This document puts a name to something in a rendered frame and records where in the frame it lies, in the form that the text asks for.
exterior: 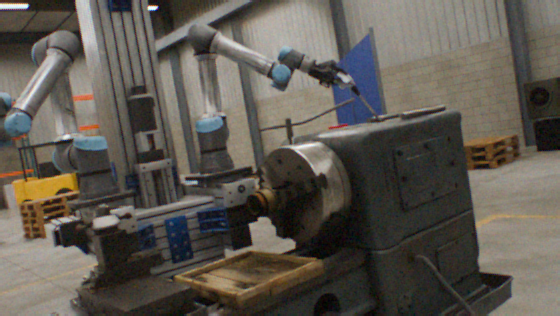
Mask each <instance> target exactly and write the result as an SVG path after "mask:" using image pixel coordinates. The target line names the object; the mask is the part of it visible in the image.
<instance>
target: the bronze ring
mask: <svg viewBox="0 0 560 316"><path fill-rule="evenodd" d="M275 191H277V190H276V189H272V188H270V187H268V186H264V187H263V188H262V189H261V190H257V191H255V192H254V193H252V194H250V195H248V196H247V198H246V207H247V210H248V212H249V214H250V215H251V216H252V217H254V218H260V217H266V216H273V215H276V214H277V212H278V210H279V208H280V207H282V204H283V203H281V204H279V200H278V197H277V195H276V193H275Z"/></svg>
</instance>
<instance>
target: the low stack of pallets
mask: <svg viewBox="0 0 560 316"><path fill-rule="evenodd" d="M517 135H518V134H511V135H506V136H503V135H502V136H494V137H485V138H476V139H474V140H471V141H467V142H464V143H463V144H464V150H465V156H466V163H467V166H468V167H469V169H468V170H474V169H476V168H479V167H481V166H484V165H486V164H489V168H490V169H493V168H498V167H500V166H501V165H504V164H508V163H510V162H513V161H514V160H516V159H518V158H521V157H522V156H521V152H519V151H520V149H519V148H520V145H519V137H518V136H517ZM508 138H511V140H512V142H510V143H507V141H506V140H505V139H508ZM511 146H512V149H511V150H507V147H511ZM512 153H513V158H511V159H509V160H508V155H511V154H512ZM498 160H500V164H497V162H496V161H498ZM476 164H478V165H476Z"/></svg>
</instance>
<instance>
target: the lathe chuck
mask: <svg viewBox="0 0 560 316"><path fill-rule="evenodd" d="M265 161H266V162H267V163H268V164H269V165H270V166H271V167H272V168H273V169H274V171H275V172H276V173H277V174H278V175H279V177H280V178H281V179H282V180H283V181H284V182H287V181H288V182H291V185H290V186H292V185H295V184H298V183H300V182H302V181H305V180H307V179H311V178H314V177H316V176H319V175H320V174H319V173H321V174H322V175H324V178H325V181H326V189H325V187H323V188H320V189H318V190H315V191H313V192H310V193H308V194H306V195H304V196H302V197H300V198H297V199H294V200H290V201H287V202H284V203H283V204H285V203H286V204H287V203H288V202H293V203H296V204H298V206H297V207H295V208H294V209H293V242H296V243H305V242H308V241H310V240H313V239H316V238H318V237H321V236H324V235H325V234H328V233H330V232H331V231H332V230H334V229H335V228H336V226H337V225H338V224H339V223H340V221H341V218H342V215H343V212H344V205H345V194H344V187H343V183H342V180H341V177H340V174H339V172H338V169H337V167H336V166H335V165H334V163H333V162H332V160H331V159H330V158H329V156H328V155H327V154H326V152H325V151H324V150H323V149H321V148H320V147H318V146H317V145H315V144H309V143H299V144H293V145H285V146H281V147H277V148H275V149H273V150H272V151H271V152H270V153H269V154H268V155H267V156H266V158H265ZM333 212H336V217H335V219H334V220H333V221H331V222H329V221H328V219H329V216H330V215H331V214H332V213H333Z"/></svg>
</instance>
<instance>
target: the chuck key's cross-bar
mask: <svg viewBox="0 0 560 316"><path fill-rule="evenodd" d="M354 101H355V100H354V98H352V99H350V100H348V101H345V102H344V103H342V104H337V105H335V106H333V107H331V108H329V109H326V110H325V111H323V112H321V113H319V114H316V115H314V116H312V117H310V118H308V119H306V120H304V121H302V122H296V123H291V125H292V126H296V125H302V124H305V123H308V122H310V121H313V120H315V119H317V118H319V117H321V116H324V115H326V114H327V113H329V112H331V111H334V110H336V109H338V108H340V107H342V106H344V105H346V104H350V103H352V102H354ZM284 127H286V125H285V124H278V125H272V126H266V127H261V128H258V131H259V132H260V131H266V130H272V129H278V128H284Z"/></svg>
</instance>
